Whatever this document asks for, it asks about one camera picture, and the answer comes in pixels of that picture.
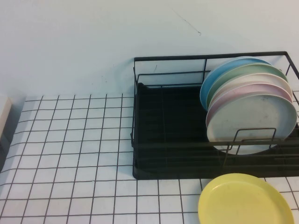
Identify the grey plate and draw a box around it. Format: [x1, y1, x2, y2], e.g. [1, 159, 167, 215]
[206, 91, 298, 156]

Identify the blue plate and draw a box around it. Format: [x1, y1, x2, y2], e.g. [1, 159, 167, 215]
[199, 57, 273, 112]

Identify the pink plate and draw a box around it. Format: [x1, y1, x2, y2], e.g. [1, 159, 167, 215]
[206, 83, 294, 122]

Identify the green plate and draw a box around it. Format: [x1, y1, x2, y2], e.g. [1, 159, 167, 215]
[206, 63, 288, 108]

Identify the cream plate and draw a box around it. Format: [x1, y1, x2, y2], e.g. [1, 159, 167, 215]
[211, 73, 292, 103]

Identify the yellow plate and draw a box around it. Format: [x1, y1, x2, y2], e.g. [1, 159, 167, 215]
[198, 173, 295, 224]

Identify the black drip tray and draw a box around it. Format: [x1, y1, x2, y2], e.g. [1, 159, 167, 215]
[132, 82, 299, 180]

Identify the white checked table cloth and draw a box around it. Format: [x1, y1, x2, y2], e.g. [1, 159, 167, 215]
[0, 93, 299, 224]

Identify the beige block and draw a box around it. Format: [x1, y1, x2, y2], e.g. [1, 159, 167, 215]
[0, 94, 12, 140]

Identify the black wire dish rack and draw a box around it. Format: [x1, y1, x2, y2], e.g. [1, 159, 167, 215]
[130, 51, 299, 180]

